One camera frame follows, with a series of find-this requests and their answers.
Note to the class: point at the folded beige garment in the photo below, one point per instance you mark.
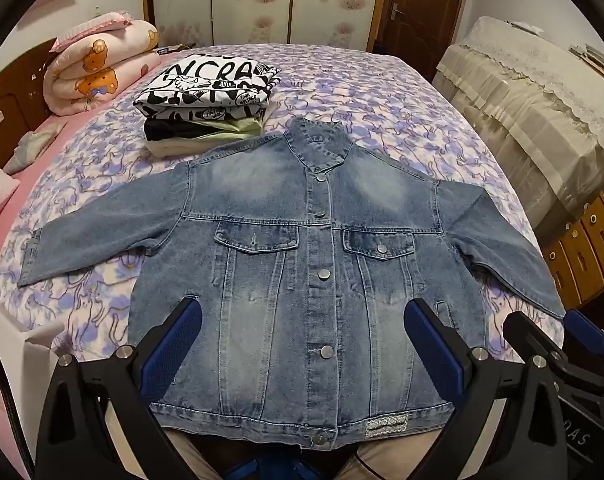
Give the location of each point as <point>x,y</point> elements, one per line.
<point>182,147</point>

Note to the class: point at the blue denim jacket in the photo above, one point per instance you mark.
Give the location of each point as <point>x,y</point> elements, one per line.
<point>282,200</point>

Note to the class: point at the folded black garment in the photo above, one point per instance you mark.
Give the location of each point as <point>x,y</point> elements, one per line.
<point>172,130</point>

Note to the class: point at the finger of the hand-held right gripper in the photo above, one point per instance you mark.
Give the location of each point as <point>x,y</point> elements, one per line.
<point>584,330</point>
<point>526,332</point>

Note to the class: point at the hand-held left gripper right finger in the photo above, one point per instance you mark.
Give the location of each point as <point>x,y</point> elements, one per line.
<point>431,350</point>

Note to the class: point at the wooden headboard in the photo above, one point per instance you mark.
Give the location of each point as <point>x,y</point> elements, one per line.
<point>12,105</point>

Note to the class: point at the pink bear print quilt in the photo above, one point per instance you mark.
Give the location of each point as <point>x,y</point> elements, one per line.
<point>97,70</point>

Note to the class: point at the small dark object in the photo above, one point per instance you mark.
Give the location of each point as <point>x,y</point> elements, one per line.
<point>172,50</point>

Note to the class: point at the brown wooden door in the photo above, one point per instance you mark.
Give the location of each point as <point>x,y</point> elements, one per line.
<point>421,5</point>

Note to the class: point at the black and white printed shirt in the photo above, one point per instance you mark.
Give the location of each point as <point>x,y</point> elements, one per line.
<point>207,80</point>

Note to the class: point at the wooden drawer cabinet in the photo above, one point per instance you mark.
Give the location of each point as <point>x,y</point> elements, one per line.
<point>581,250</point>

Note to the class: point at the lace covered furniture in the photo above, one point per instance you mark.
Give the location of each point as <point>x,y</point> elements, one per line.
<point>521,105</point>

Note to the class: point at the stacked books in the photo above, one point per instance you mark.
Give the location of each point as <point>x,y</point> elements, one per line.
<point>594,60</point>

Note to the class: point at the bed with purple floral sheet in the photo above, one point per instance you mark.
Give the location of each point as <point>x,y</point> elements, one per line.
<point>381,100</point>

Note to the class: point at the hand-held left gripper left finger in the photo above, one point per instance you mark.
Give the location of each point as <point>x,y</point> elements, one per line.
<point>174,355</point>

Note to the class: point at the person's beige pants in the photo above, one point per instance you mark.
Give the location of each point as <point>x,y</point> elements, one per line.
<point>381,460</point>

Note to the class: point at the grey cloth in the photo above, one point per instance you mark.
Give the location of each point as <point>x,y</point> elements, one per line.
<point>32,147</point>

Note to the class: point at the folded light green garment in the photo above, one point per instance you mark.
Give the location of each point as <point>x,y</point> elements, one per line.
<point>232,127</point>

